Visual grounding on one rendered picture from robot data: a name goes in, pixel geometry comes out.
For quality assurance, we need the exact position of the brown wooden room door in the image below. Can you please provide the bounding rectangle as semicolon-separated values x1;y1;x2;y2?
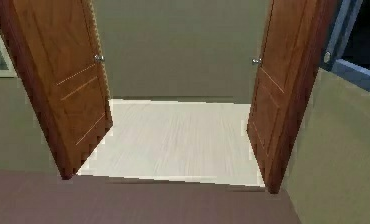
0;0;114;181
246;0;339;195

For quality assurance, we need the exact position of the blue framed window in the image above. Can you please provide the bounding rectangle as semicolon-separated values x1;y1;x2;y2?
319;0;370;96

